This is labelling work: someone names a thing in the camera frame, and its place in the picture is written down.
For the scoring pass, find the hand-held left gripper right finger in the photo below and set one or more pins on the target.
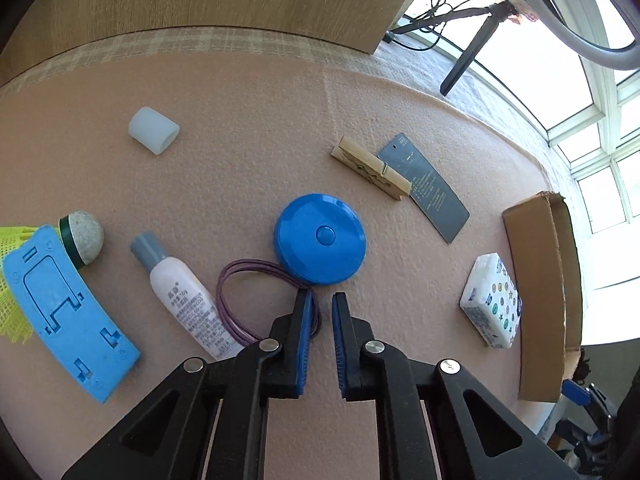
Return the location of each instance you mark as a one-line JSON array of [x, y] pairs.
[[340, 345]]

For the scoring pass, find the blue plastic phone stand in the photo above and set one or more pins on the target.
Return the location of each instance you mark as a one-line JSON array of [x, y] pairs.
[[65, 320]]

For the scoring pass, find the brown cardboard box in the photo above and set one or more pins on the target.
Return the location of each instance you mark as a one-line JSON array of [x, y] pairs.
[[545, 280]]

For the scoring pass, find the small white tube grey cap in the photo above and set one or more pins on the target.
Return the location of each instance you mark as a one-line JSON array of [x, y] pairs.
[[185, 300]]

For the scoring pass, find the grey printed card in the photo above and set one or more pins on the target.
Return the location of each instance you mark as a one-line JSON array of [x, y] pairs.
[[430, 190]]

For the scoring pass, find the white sunscreen bottle blue cap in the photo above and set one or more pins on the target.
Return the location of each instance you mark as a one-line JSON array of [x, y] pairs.
[[320, 237]]

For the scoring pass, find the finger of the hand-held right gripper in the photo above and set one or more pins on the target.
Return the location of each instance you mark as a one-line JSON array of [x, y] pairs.
[[575, 391], [575, 437]]

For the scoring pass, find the small white plastic cap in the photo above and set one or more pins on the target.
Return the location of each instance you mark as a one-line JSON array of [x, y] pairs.
[[154, 130]]

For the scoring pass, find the black tripod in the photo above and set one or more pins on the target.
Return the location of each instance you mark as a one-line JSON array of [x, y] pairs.
[[467, 55]]

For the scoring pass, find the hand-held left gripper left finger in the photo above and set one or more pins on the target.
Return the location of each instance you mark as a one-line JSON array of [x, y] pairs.
[[305, 340]]

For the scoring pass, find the wooden clothespin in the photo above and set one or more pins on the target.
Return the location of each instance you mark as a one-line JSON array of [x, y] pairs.
[[370, 167]]

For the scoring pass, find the yellow shuttlecock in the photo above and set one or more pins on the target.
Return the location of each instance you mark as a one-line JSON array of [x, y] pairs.
[[82, 235]]

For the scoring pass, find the white patterned tissue pack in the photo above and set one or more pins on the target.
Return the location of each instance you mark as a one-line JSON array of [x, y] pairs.
[[492, 300]]

